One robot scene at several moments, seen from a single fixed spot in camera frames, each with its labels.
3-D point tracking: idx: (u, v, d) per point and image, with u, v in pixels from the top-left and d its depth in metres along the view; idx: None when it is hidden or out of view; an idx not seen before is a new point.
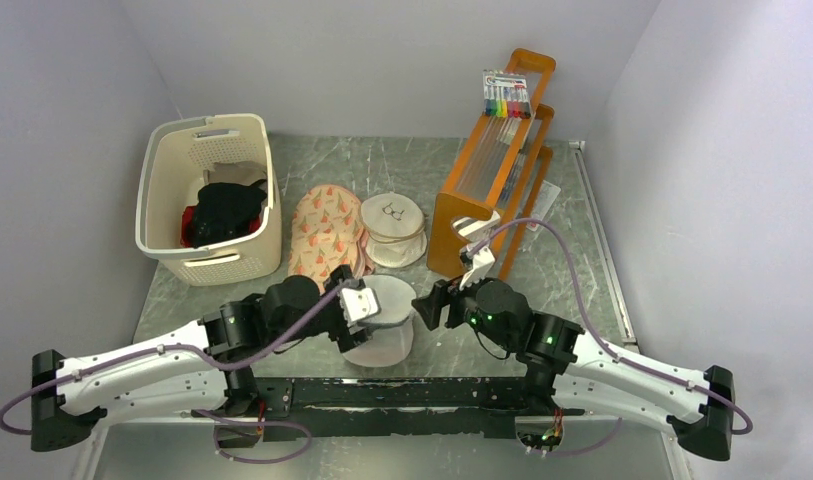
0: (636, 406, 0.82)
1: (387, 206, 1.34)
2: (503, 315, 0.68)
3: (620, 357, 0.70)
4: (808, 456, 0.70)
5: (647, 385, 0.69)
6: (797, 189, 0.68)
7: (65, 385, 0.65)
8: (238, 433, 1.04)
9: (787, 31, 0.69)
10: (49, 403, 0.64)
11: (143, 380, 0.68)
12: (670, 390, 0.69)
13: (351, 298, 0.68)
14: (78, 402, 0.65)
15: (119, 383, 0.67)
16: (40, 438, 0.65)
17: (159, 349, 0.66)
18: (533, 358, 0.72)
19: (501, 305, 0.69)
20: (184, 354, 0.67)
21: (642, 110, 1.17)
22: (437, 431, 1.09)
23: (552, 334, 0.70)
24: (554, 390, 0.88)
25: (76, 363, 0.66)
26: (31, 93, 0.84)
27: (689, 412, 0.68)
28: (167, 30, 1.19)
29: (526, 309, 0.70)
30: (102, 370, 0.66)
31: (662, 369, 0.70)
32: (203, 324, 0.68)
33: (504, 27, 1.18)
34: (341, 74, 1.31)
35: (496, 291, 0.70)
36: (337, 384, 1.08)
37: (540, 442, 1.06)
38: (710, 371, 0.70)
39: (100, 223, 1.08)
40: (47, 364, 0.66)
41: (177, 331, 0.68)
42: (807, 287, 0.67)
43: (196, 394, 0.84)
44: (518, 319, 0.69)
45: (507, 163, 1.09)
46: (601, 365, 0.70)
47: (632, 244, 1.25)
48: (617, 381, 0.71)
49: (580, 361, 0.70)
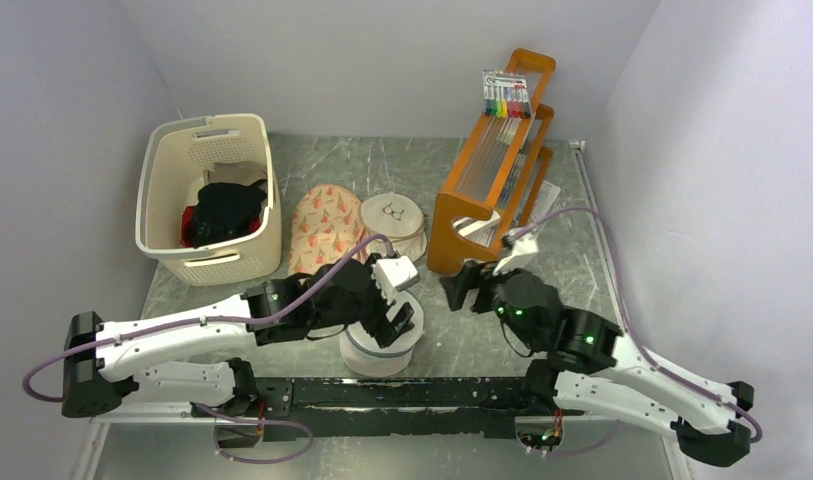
0: (639, 410, 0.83)
1: (387, 206, 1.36)
2: (534, 310, 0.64)
3: (659, 367, 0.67)
4: (808, 457, 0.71)
5: (680, 396, 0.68)
6: (796, 190, 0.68)
7: (104, 349, 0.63)
8: (238, 433, 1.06)
9: (788, 32, 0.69)
10: (86, 367, 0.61)
11: (181, 353, 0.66)
12: (702, 404, 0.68)
13: (391, 266, 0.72)
14: (116, 369, 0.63)
15: (158, 353, 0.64)
16: (72, 403, 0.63)
17: (202, 319, 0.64)
18: (566, 358, 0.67)
19: (530, 299, 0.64)
20: (227, 327, 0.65)
21: (642, 111, 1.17)
22: (437, 430, 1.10)
23: (590, 333, 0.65)
24: (556, 392, 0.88)
25: (116, 328, 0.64)
26: (30, 93, 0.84)
27: (716, 427, 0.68)
28: (167, 30, 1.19)
29: (557, 303, 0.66)
30: (142, 337, 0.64)
31: (697, 382, 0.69)
32: (246, 297, 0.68)
33: (505, 27, 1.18)
34: (341, 74, 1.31)
35: (527, 284, 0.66)
36: (337, 383, 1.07)
37: (540, 442, 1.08)
38: (735, 387, 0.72)
39: (100, 223, 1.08)
40: (85, 327, 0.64)
41: (218, 302, 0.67)
42: (808, 287, 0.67)
43: (209, 386, 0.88)
44: (550, 314, 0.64)
45: (508, 163, 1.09)
46: (640, 372, 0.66)
47: (632, 244, 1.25)
48: (647, 388, 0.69)
49: (619, 366, 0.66)
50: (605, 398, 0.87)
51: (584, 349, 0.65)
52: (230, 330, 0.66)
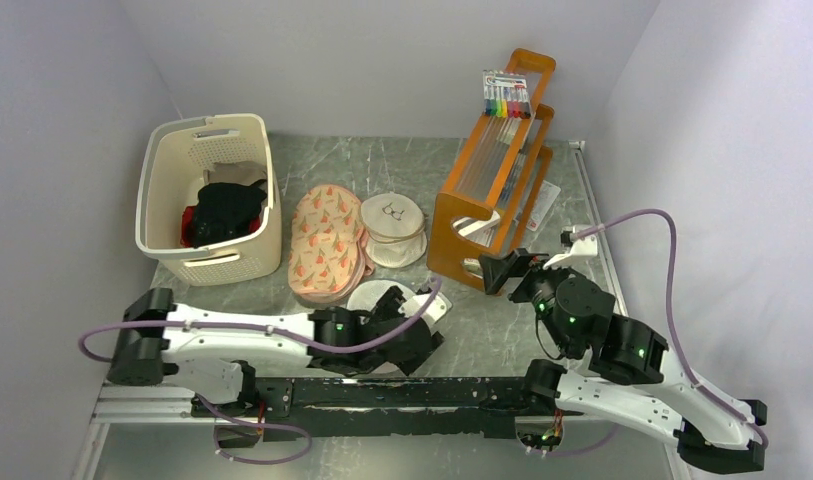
0: (641, 416, 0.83)
1: (387, 206, 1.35)
2: (590, 318, 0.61)
3: (701, 384, 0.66)
4: (807, 457, 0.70)
5: (712, 413, 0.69)
6: (797, 190, 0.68)
7: (172, 330, 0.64)
8: (238, 433, 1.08)
9: (789, 32, 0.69)
10: (150, 345, 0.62)
11: (238, 354, 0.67)
12: (729, 422, 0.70)
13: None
14: (174, 354, 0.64)
15: (217, 349, 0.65)
16: (122, 372, 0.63)
17: (270, 330, 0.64)
18: (614, 369, 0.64)
19: (588, 306, 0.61)
20: (288, 343, 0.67)
21: (642, 111, 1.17)
22: (438, 430, 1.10)
23: (643, 346, 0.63)
24: (559, 394, 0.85)
25: (189, 313, 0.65)
26: (30, 92, 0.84)
27: (734, 443, 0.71)
28: (166, 30, 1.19)
29: (612, 313, 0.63)
30: (210, 330, 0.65)
31: (726, 399, 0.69)
32: (312, 319, 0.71)
33: (505, 27, 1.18)
34: (340, 74, 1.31)
35: (584, 289, 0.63)
36: (337, 383, 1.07)
37: (540, 441, 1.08)
38: (752, 405, 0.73)
39: (100, 223, 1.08)
40: (159, 303, 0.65)
41: (286, 316, 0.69)
42: (808, 287, 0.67)
43: (223, 386, 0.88)
44: (604, 323, 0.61)
45: (509, 163, 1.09)
46: (681, 389, 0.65)
47: (632, 244, 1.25)
48: (681, 403, 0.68)
49: (664, 382, 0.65)
50: (607, 402, 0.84)
51: (633, 360, 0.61)
52: (290, 347, 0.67)
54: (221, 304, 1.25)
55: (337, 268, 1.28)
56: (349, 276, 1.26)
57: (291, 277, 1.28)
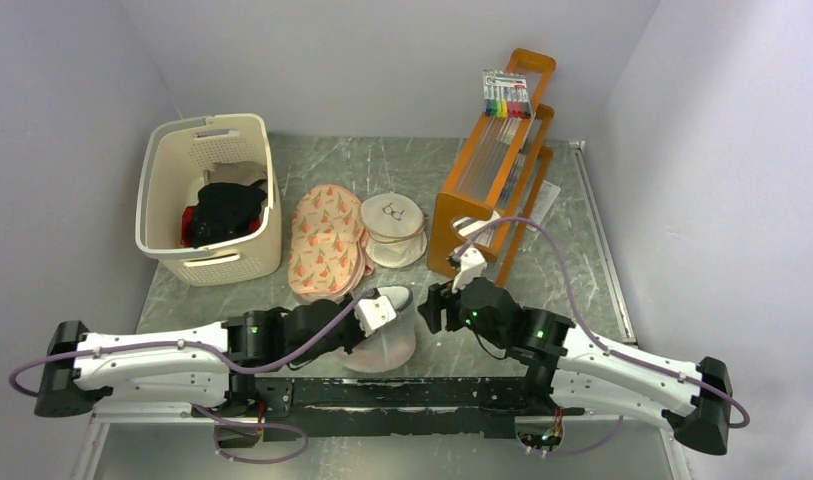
0: (631, 402, 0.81)
1: (387, 206, 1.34)
2: (488, 310, 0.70)
3: (612, 350, 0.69)
4: (807, 457, 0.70)
5: (640, 376, 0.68)
6: (796, 191, 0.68)
7: (83, 359, 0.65)
8: (238, 433, 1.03)
9: (788, 33, 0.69)
10: (63, 374, 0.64)
11: (157, 370, 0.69)
12: (661, 382, 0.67)
13: (369, 307, 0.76)
14: (92, 380, 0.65)
15: (132, 370, 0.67)
16: (43, 407, 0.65)
17: (181, 343, 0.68)
18: (525, 354, 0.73)
19: (484, 300, 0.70)
20: (201, 354, 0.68)
21: (642, 112, 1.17)
22: (437, 430, 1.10)
23: (542, 329, 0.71)
24: (552, 389, 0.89)
25: (99, 340, 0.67)
26: (31, 93, 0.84)
27: (681, 404, 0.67)
28: (167, 30, 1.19)
29: (511, 304, 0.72)
30: (121, 353, 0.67)
31: (654, 361, 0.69)
32: (226, 327, 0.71)
33: (504, 27, 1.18)
34: (340, 74, 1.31)
35: (482, 288, 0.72)
36: (337, 383, 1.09)
37: (540, 442, 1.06)
38: (703, 364, 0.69)
39: (100, 223, 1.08)
40: (69, 335, 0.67)
41: (198, 328, 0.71)
42: (807, 287, 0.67)
43: (197, 390, 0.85)
44: (501, 314, 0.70)
45: (508, 163, 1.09)
46: (592, 358, 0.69)
47: (632, 243, 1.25)
48: (608, 375, 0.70)
49: (571, 354, 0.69)
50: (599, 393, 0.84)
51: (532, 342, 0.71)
52: (204, 357, 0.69)
54: (222, 304, 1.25)
55: (336, 268, 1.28)
56: (348, 276, 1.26)
57: (290, 276, 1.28)
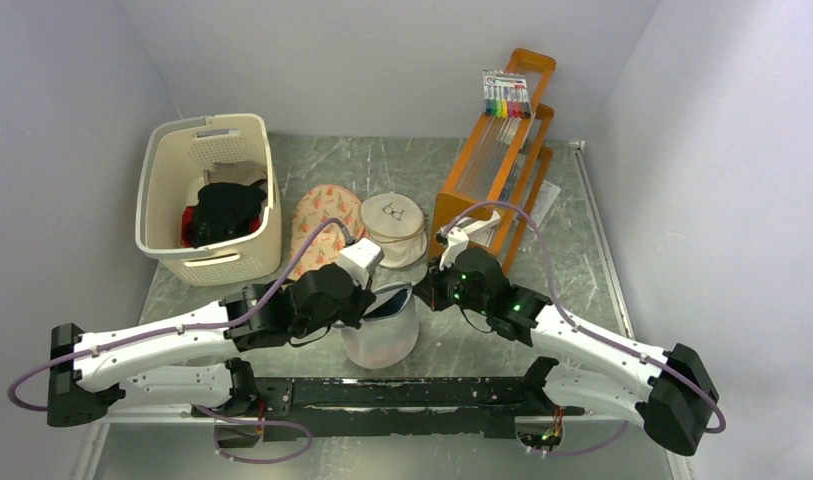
0: (611, 395, 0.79)
1: (387, 206, 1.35)
2: (475, 275, 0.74)
3: (580, 326, 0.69)
4: (807, 459, 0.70)
5: (600, 354, 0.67)
6: (797, 192, 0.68)
7: (82, 360, 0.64)
8: (238, 433, 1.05)
9: (789, 30, 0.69)
10: (64, 378, 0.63)
11: (161, 360, 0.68)
12: (623, 361, 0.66)
13: (354, 252, 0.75)
14: (95, 381, 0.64)
15: (135, 364, 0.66)
16: (54, 414, 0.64)
17: (180, 328, 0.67)
18: (503, 325, 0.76)
19: (474, 266, 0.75)
20: (204, 335, 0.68)
21: (642, 111, 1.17)
22: (437, 430, 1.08)
23: (519, 302, 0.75)
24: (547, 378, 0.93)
25: (94, 339, 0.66)
26: (30, 92, 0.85)
27: (640, 385, 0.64)
28: (167, 30, 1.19)
29: (500, 274, 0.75)
30: (119, 348, 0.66)
31: (621, 341, 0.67)
32: (224, 304, 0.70)
33: (504, 28, 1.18)
34: (340, 73, 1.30)
35: (475, 255, 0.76)
36: (337, 383, 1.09)
37: (540, 442, 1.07)
38: (672, 348, 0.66)
39: (100, 223, 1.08)
40: (65, 338, 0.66)
41: (195, 310, 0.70)
42: (809, 287, 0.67)
43: (203, 388, 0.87)
44: (488, 281, 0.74)
45: (507, 162, 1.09)
46: (559, 333, 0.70)
47: (632, 243, 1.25)
48: (577, 352, 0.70)
49: (539, 329, 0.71)
50: (585, 385, 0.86)
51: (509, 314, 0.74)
52: (207, 338, 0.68)
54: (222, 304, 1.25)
55: None
56: None
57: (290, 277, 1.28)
